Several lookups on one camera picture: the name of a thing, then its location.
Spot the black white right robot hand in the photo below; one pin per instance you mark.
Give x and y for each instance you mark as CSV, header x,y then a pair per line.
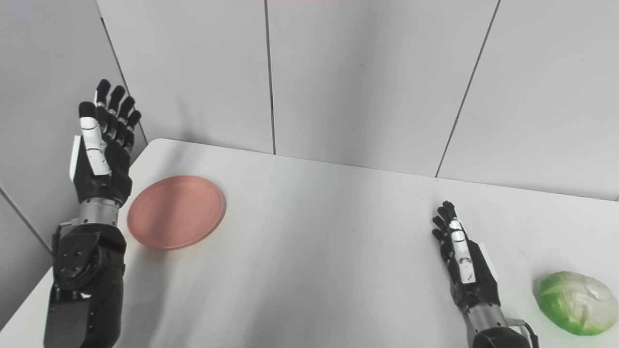
x,y
471,275

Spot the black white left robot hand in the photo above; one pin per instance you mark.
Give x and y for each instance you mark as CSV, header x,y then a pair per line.
x,y
104,169

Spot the pink plate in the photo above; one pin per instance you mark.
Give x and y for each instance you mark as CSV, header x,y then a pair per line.
x,y
175,212

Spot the green white cabbage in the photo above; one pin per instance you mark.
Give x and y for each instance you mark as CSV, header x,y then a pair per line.
x,y
575,303

